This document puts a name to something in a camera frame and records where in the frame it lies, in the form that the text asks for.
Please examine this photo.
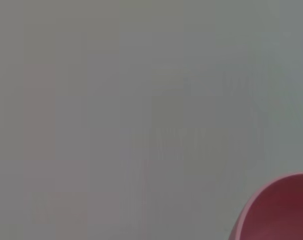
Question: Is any pink plastic bowl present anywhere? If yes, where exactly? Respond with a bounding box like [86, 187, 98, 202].
[227, 171, 303, 240]

